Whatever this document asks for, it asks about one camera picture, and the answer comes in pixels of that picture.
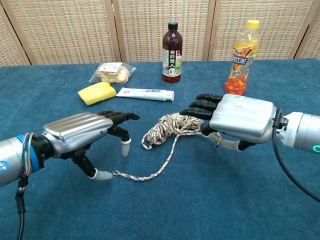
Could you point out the white toothpaste tube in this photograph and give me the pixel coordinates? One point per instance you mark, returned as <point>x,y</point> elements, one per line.
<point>145,93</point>

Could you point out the woven wood folding screen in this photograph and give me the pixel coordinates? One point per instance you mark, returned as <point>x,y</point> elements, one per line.
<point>62,30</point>

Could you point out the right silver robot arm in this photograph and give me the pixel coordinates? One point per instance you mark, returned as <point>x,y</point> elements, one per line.
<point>300,130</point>

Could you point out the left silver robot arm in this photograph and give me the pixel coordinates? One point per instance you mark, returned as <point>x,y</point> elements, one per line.
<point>15,160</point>

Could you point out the orange iced tea bottle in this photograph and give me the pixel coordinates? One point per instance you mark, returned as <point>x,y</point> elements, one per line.
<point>241,62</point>

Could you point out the dark tea bottle black cap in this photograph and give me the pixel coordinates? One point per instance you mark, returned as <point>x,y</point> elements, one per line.
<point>172,57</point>

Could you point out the blue carpet table cloth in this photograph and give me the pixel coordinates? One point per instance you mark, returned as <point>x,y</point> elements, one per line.
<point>175,207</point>

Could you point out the bagged bread slices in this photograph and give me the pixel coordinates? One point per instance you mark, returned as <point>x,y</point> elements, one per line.
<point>112,73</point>

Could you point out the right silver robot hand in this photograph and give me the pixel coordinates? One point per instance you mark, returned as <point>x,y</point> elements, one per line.
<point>240,117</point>

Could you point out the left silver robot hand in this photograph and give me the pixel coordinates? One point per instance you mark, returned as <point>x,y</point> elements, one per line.
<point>75,132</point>

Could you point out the yellow green sponge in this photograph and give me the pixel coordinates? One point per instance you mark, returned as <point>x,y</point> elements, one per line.
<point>96,92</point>

